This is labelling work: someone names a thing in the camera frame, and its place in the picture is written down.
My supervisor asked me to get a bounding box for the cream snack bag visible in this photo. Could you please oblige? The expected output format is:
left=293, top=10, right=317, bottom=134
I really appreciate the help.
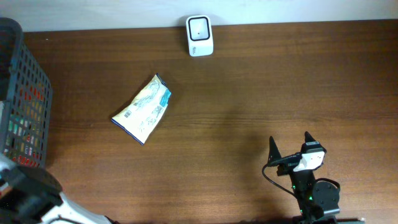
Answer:
left=111, top=73, right=172, bottom=145

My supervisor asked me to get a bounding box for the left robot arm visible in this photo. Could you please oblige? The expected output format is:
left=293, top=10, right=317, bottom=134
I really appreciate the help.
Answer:
left=1, top=155, right=115, bottom=224

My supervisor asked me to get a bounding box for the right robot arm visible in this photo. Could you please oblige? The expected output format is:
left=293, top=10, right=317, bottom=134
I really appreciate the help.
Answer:
left=262, top=131, right=341, bottom=223

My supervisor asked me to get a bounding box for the white barcode scanner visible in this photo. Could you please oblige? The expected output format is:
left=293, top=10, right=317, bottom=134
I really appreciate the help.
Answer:
left=185, top=15, right=214, bottom=57

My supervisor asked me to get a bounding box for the grey plastic mesh basket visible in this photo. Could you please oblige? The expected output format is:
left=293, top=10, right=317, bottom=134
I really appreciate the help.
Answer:
left=1, top=17, right=53, bottom=168

